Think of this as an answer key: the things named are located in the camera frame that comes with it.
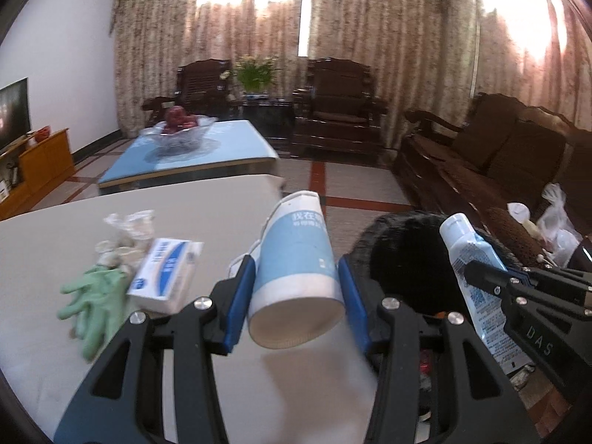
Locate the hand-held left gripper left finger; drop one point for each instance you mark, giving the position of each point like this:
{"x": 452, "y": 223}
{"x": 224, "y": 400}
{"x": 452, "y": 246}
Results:
{"x": 238, "y": 305}

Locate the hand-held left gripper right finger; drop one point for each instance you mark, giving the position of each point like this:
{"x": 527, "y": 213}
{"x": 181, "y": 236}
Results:
{"x": 354, "y": 305}

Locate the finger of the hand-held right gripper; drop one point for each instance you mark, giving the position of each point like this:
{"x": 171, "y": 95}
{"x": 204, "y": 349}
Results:
{"x": 485, "y": 277}

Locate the white and blue squeeze tube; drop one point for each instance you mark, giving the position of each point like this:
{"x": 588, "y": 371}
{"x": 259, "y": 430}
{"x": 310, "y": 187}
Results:
{"x": 485, "y": 323}

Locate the black-lined trash bin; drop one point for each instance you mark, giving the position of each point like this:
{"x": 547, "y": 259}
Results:
{"x": 407, "y": 259}

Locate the white and blue paper cup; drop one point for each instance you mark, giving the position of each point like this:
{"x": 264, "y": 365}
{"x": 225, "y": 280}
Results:
{"x": 296, "y": 259}

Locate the white and blue carton box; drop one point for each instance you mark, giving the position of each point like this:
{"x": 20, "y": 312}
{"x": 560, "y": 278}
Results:
{"x": 162, "y": 273}

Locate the clear plastic bag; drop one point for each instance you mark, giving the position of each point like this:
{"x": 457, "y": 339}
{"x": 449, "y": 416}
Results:
{"x": 557, "y": 226}

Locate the dark wooden cushioned sofa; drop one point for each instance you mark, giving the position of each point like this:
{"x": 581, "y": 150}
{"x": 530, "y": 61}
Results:
{"x": 485, "y": 148}

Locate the crumpled clear plastic wrap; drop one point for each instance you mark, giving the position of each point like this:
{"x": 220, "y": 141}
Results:
{"x": 132, "y": 224}

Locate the crumpled rubber glove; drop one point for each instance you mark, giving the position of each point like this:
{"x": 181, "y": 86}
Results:
{"x": 92, "y": 305}

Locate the blue-covered coffee table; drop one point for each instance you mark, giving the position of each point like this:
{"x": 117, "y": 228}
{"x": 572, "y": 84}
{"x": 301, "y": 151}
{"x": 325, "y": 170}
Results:
{"x": 231, "y": 148}

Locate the glass fruit bowl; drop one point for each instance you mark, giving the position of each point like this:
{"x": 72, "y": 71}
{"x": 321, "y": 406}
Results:
{"x": 180, "y": 141}

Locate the red apple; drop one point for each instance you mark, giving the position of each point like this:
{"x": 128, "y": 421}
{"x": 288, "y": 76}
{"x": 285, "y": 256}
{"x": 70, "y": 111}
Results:
{"x": 190, "y": 123}
{"x": 175, "y": 115}

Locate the dark wooden side table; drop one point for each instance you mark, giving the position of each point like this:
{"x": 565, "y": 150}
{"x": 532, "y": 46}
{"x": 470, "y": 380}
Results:
{"x": 263, "y": 115}

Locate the dark wooden armchair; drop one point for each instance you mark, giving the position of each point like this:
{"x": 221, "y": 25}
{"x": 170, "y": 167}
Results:
{"x": 337, "y": 97}
{"x": 199, "y": 83}

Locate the green potted plant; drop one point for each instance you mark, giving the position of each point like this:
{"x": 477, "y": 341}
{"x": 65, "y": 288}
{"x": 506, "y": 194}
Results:
{"x": 253, "y": 74}

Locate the wooden television cabinet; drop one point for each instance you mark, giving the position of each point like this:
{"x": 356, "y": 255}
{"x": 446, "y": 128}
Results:
{"x": 46, "y": 166}

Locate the narrow floral curtain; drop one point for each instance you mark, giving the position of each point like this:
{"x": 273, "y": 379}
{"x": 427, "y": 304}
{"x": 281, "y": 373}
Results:
{"x": 532, "y": 32}

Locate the red ornament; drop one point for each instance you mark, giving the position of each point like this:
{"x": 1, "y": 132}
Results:
{"x": 42, "y": 133}

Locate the wide floral curtain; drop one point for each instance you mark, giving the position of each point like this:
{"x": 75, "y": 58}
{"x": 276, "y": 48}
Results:
{"x": 370, "y": 32}

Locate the flat screen television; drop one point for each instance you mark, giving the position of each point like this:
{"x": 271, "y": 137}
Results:
{"x": 14, "y": 115}

